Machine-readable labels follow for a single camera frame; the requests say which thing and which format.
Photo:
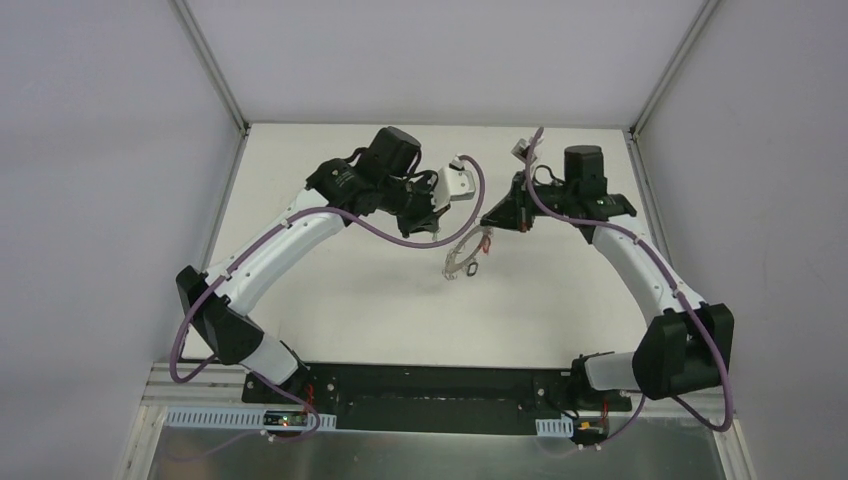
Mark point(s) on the right white cable duct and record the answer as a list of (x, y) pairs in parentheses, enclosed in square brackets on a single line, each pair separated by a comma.
[(561, 427)]

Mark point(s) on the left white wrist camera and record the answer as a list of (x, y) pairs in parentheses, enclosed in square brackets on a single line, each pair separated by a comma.
[(455, 182)]

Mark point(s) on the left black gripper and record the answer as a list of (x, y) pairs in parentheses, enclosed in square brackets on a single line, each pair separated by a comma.
[(416, 216)]

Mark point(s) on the aluminium frame rail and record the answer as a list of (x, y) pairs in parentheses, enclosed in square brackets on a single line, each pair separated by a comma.
[(221, 386)]

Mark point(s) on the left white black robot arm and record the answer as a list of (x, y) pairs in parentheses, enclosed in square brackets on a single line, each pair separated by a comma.
[(382, 176)]

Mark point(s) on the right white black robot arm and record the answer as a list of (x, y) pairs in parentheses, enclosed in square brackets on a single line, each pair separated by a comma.
[(687, 344)]

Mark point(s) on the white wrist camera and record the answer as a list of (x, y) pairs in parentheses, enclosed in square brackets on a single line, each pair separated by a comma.
[(455, 182), (521, 148)]

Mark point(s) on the white cable duct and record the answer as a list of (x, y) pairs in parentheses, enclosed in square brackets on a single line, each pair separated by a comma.
[(247, 419), (561, 427)]

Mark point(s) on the left white cable duct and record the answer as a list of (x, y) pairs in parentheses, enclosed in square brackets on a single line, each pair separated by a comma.
[(247, 419)]

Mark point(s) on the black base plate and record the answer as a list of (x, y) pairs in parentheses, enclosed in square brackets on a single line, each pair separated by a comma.
[(455, 400)]

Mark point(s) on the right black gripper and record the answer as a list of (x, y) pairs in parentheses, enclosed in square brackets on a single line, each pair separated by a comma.
[(515, 210)]

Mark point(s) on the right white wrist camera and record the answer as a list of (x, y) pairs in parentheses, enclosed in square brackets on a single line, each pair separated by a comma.
[(521, 148)]

